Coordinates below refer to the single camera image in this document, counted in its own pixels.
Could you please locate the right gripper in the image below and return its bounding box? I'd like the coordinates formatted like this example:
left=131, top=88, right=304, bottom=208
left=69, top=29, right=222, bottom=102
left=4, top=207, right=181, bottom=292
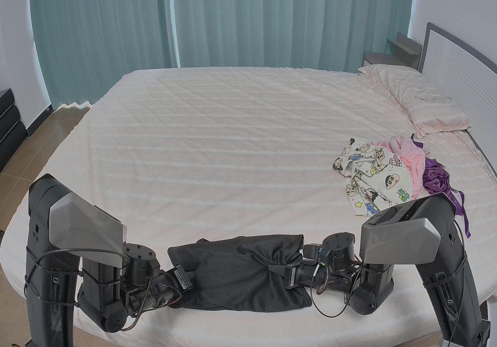
left=268, top=263, right=317, bottom=290

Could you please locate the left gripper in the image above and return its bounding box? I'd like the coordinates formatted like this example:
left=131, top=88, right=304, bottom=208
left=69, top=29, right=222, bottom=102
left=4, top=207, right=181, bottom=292
left=155, top=266, right=193, bottom=299

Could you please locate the black T-shirt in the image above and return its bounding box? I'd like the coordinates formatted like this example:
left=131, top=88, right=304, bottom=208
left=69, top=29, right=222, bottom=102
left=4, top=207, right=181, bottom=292
left=168, top=234, right=313, bottom=313

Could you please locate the white printed pyjama top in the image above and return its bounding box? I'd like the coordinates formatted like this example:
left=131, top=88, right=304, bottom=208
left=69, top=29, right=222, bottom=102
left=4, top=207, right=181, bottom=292
left=332, top=137, right=414, bottom=218

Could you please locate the bed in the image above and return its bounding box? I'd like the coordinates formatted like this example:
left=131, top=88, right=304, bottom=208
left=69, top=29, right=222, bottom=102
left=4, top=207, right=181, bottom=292
left=0, top=22, right=497, bottom=346

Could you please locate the pink garment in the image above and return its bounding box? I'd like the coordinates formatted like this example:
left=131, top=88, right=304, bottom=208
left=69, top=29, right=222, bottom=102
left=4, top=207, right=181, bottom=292
left=373, top=136, right=428, bottom=198

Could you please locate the purple garment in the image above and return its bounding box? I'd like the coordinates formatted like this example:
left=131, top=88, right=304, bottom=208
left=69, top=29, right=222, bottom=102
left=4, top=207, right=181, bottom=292
left=412, top=135, right=472, bottom=239

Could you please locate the pale pink pillow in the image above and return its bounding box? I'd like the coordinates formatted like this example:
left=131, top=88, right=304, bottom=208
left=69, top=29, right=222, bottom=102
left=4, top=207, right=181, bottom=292
left=358, top=64, right=472, bottom=138

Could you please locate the black chest of drawers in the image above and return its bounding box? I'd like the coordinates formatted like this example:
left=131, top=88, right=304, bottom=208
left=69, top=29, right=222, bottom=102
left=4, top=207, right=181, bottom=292
left=0, top=89, right=27, bottom=171

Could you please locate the grey bedside table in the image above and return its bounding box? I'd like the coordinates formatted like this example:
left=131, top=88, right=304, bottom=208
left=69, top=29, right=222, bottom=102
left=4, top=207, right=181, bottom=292
left=363, top=32, right=423, bottom=72

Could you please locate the blue-green curtain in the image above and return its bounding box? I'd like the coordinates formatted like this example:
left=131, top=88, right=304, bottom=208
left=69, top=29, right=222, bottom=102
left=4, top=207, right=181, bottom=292
left=171, top=0, right=416, bottom=72
left=30, top=0, right=181, bottom=109

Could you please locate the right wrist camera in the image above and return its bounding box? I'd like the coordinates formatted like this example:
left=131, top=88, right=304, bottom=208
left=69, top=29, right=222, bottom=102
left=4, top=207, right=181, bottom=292
left=303, top=244, right=324, bottom=261

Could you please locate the black cable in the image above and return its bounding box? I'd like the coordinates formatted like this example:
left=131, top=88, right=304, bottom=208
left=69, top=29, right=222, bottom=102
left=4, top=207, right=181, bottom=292
left=37, top=247, right=132, bottom=266
left=311, top=286, right=351, bottom=319
left=120, top=291, right=183, bottom=332

